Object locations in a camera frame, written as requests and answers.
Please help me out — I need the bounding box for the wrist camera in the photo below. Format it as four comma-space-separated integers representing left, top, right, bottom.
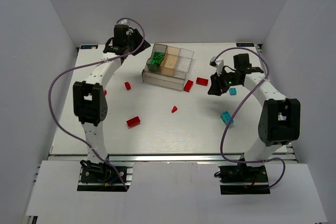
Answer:
209, 57, 224, 76
118, 19, 132, 29

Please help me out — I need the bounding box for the blue corner label left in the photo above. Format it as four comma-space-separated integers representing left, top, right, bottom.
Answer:
79, 45, 98, 50

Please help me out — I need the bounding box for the amber plastic bin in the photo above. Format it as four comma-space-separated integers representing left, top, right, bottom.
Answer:
160, 46, 181, 77

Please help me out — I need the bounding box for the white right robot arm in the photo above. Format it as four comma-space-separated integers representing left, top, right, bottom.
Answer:
208, 54, 301, 167

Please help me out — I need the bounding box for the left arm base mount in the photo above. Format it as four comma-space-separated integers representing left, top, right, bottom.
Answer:
77, 160, 131, 192

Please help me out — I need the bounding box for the aluminium front rail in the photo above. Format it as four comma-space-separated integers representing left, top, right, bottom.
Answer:
49, 152, 300, 166

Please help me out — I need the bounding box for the smoky grey plastic bin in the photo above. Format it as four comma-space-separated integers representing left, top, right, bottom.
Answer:
146, 44, 167, 73

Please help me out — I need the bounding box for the small red lego block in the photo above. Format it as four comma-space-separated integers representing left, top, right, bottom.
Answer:
124, 82, 131, 90

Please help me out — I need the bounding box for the small cyan lego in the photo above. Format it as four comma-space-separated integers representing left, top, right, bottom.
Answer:
229, 88, 237, 95

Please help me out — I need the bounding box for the large red lego brick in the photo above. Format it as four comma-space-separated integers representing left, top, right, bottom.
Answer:
127, 116, 141, 128

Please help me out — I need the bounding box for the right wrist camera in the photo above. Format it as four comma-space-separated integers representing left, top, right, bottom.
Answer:
209, 57, 224, 76

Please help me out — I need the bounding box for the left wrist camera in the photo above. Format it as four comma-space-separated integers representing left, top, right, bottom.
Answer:
118, 19, 132, 29

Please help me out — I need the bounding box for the green lego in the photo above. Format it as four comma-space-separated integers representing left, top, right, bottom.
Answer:
150, 59, 162, 66
153, 52, 163, 59
156, 53, 165, 62

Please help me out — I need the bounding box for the blue corner label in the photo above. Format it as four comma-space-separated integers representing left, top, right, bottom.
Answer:
236, 42, 255, 47
79, 45, 98, 50

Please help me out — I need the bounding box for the blue corner label right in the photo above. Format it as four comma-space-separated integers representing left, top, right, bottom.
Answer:
236, 42, 255, 47

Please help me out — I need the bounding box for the long clear front bin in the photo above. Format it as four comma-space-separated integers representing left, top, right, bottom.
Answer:
141, 69, 186, 90

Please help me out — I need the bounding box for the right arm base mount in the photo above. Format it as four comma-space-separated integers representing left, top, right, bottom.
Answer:
214, 164, 270, 195

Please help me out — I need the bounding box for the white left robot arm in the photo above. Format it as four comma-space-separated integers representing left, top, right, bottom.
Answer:
73, 24, 150, 164

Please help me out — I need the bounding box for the red lego brick right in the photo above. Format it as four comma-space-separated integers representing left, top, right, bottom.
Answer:
196, 77, 208, 86

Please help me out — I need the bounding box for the red lego beside front bin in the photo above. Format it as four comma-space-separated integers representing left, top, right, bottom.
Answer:
183, 80, 194, 92

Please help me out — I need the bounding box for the large cyan lego brick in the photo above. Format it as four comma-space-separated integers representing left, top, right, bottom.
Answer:
220, 111, 234, 127

